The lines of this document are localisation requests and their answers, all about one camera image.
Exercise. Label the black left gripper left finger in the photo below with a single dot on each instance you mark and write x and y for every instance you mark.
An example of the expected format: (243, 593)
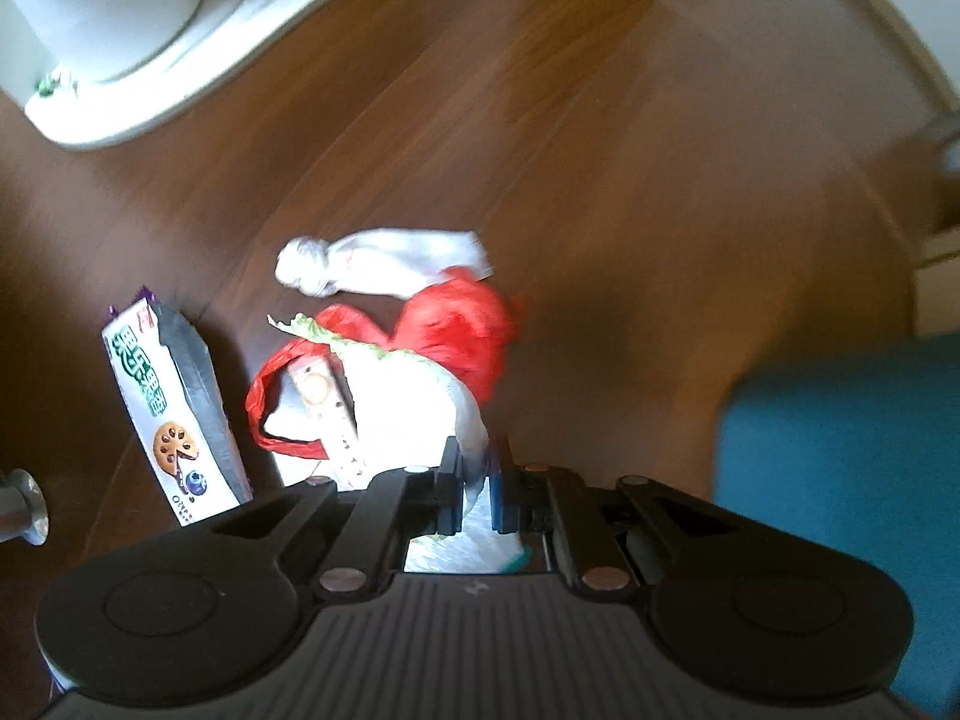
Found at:
(447, 490)

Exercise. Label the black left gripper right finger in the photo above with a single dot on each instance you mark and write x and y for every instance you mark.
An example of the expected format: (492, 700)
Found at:
(502, 476)

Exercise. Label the red and white plastic bag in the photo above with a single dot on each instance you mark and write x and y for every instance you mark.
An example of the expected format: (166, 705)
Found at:
(358, 400)

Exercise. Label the white paper wad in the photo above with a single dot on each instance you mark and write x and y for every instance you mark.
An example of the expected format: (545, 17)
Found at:
(389, 261)

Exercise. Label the white cookie snack box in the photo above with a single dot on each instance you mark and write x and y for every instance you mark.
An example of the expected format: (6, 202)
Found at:
(168, 385)

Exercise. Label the dark teal plastic trash bin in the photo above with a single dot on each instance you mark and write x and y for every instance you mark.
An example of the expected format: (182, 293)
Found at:
(860, 453)

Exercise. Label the silver metal door stopper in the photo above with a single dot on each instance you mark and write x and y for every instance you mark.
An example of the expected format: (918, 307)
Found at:
(23, 509)

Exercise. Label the white bookshelf unit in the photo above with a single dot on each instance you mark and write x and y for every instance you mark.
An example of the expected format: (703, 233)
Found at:
(90, 73)

